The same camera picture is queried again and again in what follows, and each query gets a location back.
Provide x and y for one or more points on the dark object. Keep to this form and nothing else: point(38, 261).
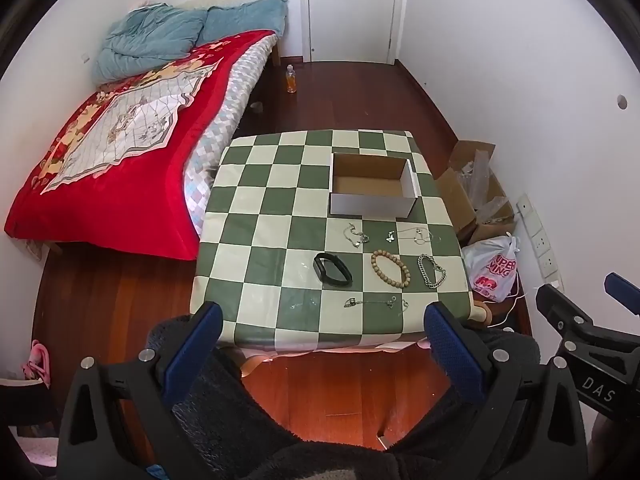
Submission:
point(25, 405)

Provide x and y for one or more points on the clear plastic wrap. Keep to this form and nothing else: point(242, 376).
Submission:
point(482, 180)

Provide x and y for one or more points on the person's dark fleece pants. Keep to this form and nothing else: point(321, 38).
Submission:
point(280, 452)

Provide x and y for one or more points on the brown cardboard box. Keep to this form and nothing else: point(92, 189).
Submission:
point(455, 195)

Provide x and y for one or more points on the pink slippers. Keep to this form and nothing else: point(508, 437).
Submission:
point(37, 362)

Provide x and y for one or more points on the red printed blanket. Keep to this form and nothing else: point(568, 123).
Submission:
point(125, 195)

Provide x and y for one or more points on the small grey floor object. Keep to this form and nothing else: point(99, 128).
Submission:
point(256, 106)

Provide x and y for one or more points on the white cardboard box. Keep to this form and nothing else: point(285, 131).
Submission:
point(370, 206)

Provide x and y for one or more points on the green checkered tablecloth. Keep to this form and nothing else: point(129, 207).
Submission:
point(260, 240)

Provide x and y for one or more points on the white door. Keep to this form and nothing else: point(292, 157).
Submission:
point(355, 10)

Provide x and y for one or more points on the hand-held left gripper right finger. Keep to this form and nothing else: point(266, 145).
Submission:
point(455, 357)

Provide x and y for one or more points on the diamond pattern bed sheet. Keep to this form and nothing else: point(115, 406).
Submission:
point(220, 125)

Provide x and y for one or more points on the wooden bed frame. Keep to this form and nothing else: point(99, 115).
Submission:
point(276, 52)

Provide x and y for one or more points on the orange drink bottle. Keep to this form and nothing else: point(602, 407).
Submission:
point(291, 81)

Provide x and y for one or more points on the white plastic bag red print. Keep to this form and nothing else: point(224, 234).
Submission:
point(487, 265)

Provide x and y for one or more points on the blue quilt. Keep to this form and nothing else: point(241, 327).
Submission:
point(145, 35)

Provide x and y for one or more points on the black wristband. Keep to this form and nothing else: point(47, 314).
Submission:
point(320, 266)

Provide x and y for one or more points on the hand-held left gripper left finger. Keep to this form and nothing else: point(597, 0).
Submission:
point(195, 352)

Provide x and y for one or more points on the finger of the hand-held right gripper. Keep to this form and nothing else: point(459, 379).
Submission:
point(560, 307)
point(622, 291)

